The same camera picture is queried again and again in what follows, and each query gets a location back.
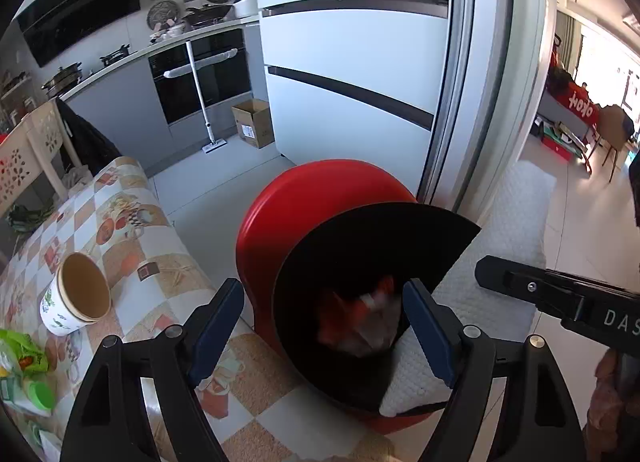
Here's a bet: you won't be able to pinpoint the pink red plastic bag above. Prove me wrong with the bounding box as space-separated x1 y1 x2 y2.
318 277 401 357

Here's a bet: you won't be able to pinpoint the green white small bottle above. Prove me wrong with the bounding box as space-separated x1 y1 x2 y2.
1 374 55 416

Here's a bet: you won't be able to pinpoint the green snack wrapper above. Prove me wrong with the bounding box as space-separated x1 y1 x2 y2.
0 329 49 375

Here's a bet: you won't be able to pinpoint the white paper cup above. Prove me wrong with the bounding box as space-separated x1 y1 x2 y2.
39 253 111 336

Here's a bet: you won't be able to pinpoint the brown wooden chair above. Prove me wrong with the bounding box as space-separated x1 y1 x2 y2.
598 104 634 180

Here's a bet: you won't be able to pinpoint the checkered floral tablecloth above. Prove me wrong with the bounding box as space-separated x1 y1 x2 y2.
1 158 397 461

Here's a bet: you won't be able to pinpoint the red banner furniture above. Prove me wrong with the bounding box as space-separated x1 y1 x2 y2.
546 34 600 141

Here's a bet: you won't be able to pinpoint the green vegetables on chair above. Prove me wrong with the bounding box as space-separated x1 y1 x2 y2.
6 203 54 234

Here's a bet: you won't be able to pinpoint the red plastic stool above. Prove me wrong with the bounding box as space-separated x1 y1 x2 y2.
234 158 452 436

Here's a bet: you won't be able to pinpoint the white stick mop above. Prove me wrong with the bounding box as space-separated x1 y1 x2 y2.
162 39 240 156

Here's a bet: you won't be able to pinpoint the small cardboard box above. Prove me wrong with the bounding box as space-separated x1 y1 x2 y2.
232 99 274 149

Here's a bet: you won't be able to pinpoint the steel cooking pot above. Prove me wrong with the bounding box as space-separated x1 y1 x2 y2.
41 62 82 98

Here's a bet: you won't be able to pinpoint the black gas stove burner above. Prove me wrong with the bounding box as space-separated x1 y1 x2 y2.
100 44 129 68

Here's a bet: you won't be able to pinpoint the white refrigerator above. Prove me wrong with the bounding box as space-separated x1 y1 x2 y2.
258 0 449 191

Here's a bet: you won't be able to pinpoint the black built-in oven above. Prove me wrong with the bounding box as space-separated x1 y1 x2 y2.
149 29 250 124

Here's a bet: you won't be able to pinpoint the black wok pan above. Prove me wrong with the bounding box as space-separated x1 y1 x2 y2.
183 4 231 29

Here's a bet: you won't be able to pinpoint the black range hood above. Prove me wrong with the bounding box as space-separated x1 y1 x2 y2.
17 0 140 66

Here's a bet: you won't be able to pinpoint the white rice cooker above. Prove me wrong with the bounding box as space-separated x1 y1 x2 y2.
233 0 259 19

